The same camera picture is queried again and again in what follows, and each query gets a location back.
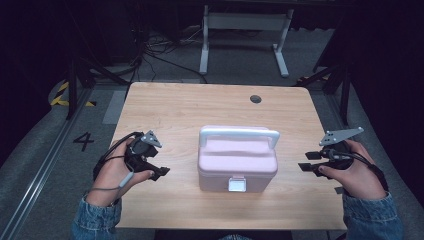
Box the pink storage box white handle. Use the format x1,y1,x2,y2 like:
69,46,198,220
197,124,281,194

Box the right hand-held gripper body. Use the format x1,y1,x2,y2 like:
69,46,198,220
318,126,365,170

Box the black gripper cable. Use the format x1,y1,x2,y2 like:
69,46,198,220
328,150,390,193
92,131,145,182

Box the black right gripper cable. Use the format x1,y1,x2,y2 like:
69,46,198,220
328,150,390,193

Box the bundle of black floor cables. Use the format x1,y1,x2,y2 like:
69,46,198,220
125,23,209,85

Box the person's right hand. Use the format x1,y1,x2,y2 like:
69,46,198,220
317,139,388,201

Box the white metal desk frame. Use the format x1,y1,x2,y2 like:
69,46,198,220
198,4,296,79

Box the grey cord with slider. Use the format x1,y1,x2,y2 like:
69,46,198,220
87,171,136,193

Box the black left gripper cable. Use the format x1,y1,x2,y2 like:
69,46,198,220
92,131,145,182

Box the black tripod stand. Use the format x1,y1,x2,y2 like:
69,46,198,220
294,62,352,127
64,55,130,121

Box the person's left hand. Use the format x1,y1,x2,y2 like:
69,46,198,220
86,137,156,208

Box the metal floor rail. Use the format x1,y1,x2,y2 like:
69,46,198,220
0,89,95,240

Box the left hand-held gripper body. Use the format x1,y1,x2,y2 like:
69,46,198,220
124,129,164,174

